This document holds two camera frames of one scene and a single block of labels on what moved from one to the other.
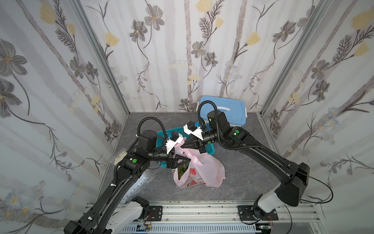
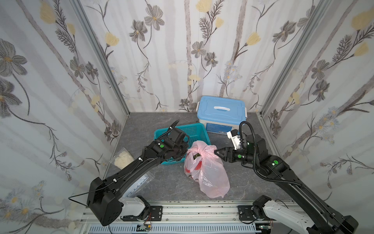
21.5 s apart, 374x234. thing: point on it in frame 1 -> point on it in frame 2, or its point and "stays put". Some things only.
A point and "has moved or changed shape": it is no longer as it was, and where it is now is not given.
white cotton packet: x=120 y=155 stays put
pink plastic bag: x=204 y=169 has moved or changed shape
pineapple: x=181 y=169 -> x=197 y=155
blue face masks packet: x=142 y=180 stays put
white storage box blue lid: x=235 y=109 stays put
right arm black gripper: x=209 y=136 -> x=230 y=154
